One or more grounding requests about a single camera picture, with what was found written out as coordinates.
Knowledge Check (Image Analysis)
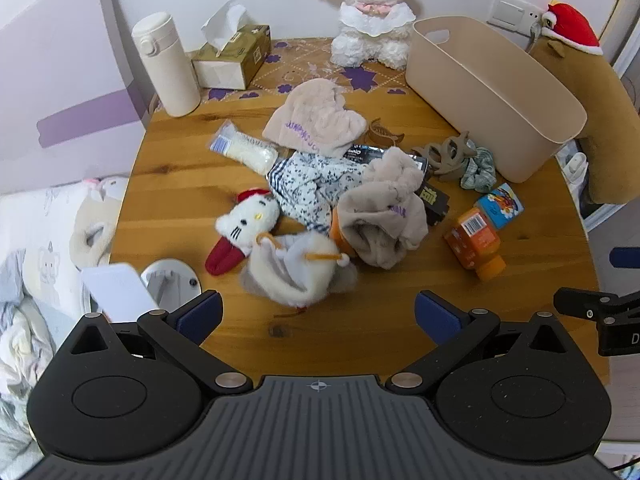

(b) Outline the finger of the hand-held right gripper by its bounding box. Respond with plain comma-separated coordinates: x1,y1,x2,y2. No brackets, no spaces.
553,287,640,322

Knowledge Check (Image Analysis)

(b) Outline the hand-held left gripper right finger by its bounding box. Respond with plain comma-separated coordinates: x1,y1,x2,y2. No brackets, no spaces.
385,290,584,394

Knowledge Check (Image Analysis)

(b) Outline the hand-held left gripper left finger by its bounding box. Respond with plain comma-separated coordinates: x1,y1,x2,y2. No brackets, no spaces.
54,290,253,394

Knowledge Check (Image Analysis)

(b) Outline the beige plastic container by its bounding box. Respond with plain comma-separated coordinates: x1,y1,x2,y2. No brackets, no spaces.
405,16,587,184

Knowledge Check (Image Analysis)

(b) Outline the beige fluffy sock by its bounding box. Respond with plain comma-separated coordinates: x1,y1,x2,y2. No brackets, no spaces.
337,147,430,271
261,79,368,157

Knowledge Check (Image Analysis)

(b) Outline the white phone stand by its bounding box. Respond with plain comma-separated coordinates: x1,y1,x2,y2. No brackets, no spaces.
140,258,202,311

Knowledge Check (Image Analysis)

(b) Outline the orange bottle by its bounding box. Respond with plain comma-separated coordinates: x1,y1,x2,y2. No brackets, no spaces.
444,207,507,282

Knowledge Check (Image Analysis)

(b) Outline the grey white plush toy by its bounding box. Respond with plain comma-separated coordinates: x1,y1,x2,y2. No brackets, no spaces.
239,207,361,311

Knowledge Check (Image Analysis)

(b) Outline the white cat plush toy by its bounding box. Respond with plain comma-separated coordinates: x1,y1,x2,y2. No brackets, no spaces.
205,189,281,276

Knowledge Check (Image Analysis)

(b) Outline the small black box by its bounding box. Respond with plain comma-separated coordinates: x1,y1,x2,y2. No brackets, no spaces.
419,182,451,226

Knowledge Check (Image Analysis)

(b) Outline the small blue box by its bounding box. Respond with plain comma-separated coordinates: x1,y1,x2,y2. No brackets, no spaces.
474,182,525,231

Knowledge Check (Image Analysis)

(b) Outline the white charger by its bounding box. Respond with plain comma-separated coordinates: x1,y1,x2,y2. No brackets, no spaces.
565,152,589,184

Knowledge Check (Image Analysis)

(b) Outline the beige plush cushion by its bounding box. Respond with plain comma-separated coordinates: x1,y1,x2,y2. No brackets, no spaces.
69,176,130,268

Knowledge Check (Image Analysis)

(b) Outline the green scrunchie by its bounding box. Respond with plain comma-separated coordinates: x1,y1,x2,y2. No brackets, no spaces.
460,146,497,193

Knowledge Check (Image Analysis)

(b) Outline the brown hair claw clip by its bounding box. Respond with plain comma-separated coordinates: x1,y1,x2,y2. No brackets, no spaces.
411,131,478,181

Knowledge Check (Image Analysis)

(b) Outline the blue floral cloth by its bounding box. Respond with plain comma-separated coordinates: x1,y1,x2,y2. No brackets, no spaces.
266,152,368,226

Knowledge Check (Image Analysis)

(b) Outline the clear plastic packet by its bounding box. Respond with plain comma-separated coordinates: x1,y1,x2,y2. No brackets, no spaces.
208,120,278,177

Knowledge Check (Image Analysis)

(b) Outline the black snack packet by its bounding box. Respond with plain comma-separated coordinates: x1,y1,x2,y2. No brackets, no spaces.
345,144,431,177

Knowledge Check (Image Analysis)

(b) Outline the printed bed blanket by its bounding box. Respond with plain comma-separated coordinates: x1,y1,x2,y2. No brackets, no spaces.
0,185,113,466

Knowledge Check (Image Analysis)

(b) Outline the brown plush with red hat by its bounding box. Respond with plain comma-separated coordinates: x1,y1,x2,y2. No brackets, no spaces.
530,0,640,206

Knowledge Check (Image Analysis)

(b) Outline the white thermos bottle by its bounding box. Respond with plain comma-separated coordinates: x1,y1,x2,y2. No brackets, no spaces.
131,11,202,118

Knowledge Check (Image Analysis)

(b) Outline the gold tissue box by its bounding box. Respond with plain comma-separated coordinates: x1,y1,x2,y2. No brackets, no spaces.
191,0,272,91

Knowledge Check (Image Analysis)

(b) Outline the purple floral table mat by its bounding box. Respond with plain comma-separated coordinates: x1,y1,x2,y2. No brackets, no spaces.
200,37,416,103

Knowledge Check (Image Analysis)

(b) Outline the white purple board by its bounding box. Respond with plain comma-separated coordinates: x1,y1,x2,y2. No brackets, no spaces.
0,0,153,196

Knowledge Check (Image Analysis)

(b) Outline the white lamb plush toy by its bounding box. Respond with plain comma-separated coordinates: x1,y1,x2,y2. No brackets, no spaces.
319,0,426,71

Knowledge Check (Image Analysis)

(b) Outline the grey plug cable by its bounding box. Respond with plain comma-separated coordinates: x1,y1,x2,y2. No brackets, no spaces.
526,10,547,53

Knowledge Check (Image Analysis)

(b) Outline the white wall socket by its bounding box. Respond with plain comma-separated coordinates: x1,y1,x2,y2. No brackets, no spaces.
487,0,548,36

